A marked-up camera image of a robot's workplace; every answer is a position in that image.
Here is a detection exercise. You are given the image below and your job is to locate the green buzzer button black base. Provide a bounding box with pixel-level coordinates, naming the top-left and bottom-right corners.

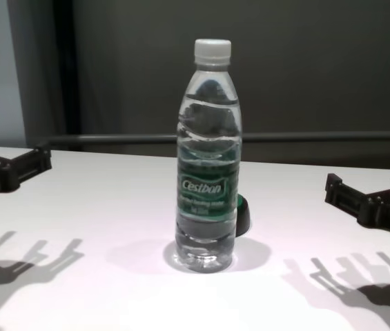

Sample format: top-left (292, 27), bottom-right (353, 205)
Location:
top-left (235, 194), bottom-right (252, 237)

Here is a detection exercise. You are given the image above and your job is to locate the dark grey horizontal rail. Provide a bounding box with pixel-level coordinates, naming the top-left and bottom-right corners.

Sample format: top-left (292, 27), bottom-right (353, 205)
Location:
top-left (39, 133), bottom-right (390, 144)

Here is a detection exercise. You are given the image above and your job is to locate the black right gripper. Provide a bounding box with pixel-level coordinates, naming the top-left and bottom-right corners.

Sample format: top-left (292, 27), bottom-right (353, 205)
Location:
top-left (324, 170), bottom-right (390, 248)

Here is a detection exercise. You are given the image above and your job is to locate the clear water bottle green label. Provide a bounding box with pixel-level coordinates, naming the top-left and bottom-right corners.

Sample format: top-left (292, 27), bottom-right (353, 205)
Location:
top-left (173, 38), bottom-right (243, 273)

